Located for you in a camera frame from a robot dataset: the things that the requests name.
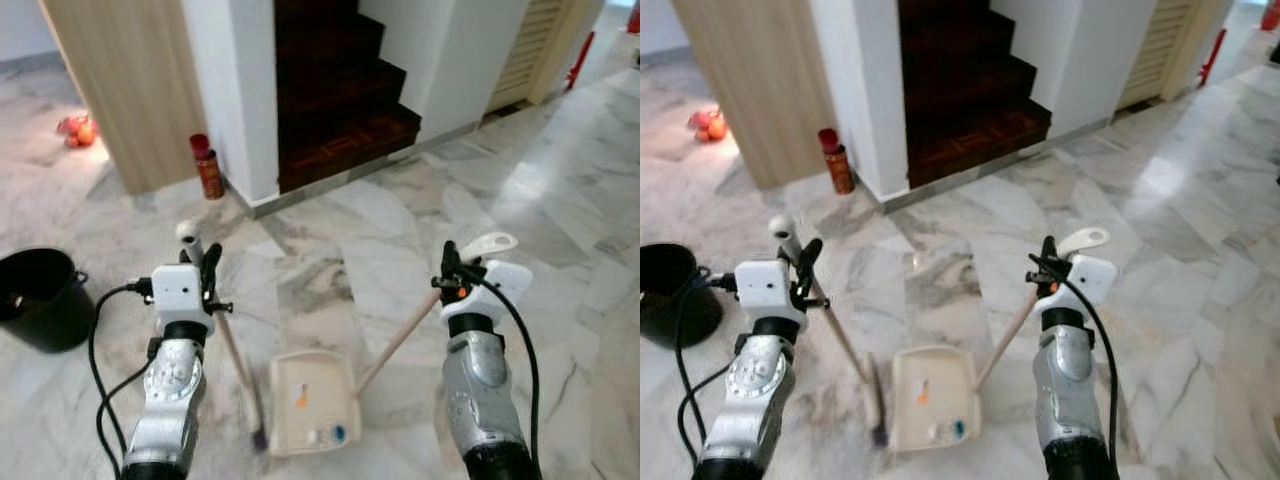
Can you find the small clear plastic bottle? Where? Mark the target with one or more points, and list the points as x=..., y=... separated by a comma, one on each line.
x=325, y=436
x=948, y=431

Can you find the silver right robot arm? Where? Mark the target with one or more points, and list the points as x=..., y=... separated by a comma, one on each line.
x=1070, y=385
x=485, y=390

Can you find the red cylindrical can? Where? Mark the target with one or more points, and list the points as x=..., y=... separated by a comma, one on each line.
x=837, y=165
x=208, y=170

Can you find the black plastic bucket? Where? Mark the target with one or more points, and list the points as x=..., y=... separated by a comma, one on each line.
x=675, y=300
x=45, y=300

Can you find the bag of orange fruits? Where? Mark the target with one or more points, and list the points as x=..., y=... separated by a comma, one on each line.
x=78, y=130
x=708, y=125

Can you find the dark wooden staircase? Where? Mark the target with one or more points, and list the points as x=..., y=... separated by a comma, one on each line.
x=340, y=100
x=970, y=95

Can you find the light wooden louvered door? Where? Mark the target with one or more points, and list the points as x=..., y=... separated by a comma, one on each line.
x=1165, y=45
x=535, y=50

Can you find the red stick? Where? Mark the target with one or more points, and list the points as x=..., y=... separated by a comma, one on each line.
x=580, y=58
x=1213, y=55

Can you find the red object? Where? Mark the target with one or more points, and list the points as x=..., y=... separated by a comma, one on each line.
x=1271, y=12
x=634, y=15

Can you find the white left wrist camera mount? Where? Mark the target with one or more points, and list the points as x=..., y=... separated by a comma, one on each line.
x=178, y=292
x=765, y=288

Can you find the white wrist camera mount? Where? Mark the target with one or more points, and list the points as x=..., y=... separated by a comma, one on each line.
x=765, y=288
x=1090, y=275
x=178, y=292
x=505, y=280

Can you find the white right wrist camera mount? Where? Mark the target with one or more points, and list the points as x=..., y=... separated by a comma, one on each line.
x=1090, y=275
x=505, y=280

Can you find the light wooden wall panel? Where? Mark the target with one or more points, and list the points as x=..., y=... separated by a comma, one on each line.
x=125, y=80
x=755, y=80

